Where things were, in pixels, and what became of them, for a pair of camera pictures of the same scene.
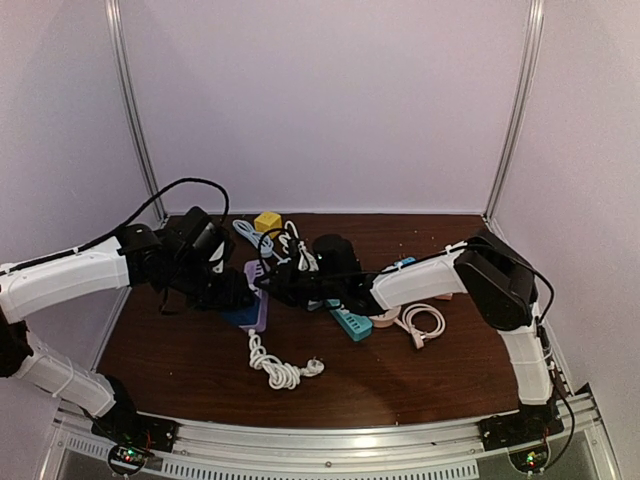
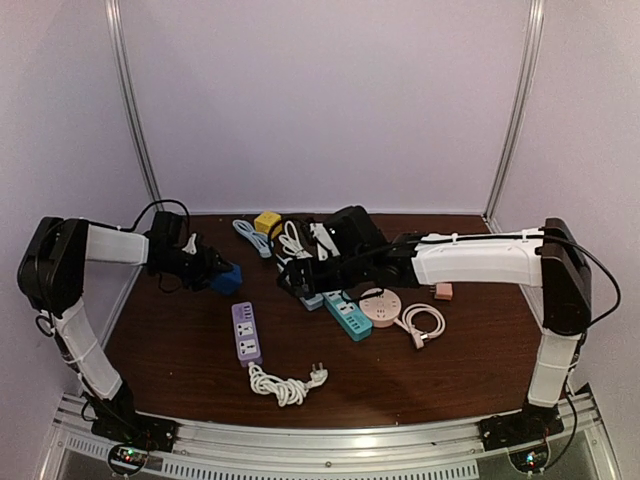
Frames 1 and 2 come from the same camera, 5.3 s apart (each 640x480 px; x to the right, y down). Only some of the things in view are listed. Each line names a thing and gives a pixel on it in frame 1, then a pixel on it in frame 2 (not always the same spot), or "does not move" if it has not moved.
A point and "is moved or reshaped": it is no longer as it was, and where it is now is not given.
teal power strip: (357, 327) does not move
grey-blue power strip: (314, 305) does not move
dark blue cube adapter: (245, 315) is moved or reshaped
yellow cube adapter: (268, 220) does not move
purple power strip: (252, 269) -> (247, 336)
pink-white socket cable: (408, 311) does not move
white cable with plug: (281, 375) -> (285, 390)
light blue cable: (253, 236) does not move
